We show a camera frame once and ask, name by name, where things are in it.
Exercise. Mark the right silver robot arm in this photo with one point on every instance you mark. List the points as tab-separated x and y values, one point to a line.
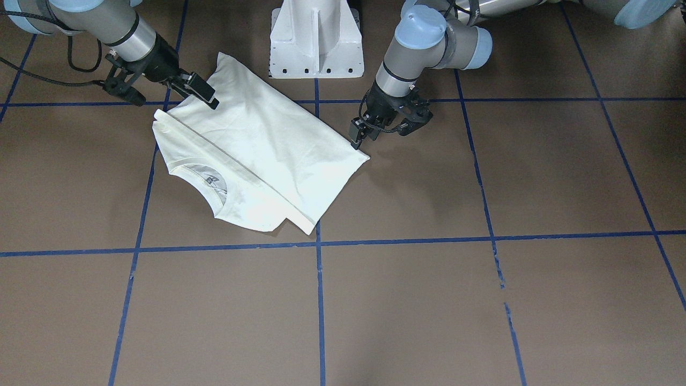
136	48

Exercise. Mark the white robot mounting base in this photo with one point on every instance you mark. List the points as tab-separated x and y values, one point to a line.
315	39

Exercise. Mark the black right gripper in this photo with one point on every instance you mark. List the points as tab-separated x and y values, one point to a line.
158	60

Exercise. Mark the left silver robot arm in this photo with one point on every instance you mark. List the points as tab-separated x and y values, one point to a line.
450	35

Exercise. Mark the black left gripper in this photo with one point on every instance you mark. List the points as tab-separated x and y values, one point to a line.
379	104

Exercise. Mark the cream long-sleeve shirt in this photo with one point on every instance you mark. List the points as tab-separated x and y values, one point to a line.
259	158

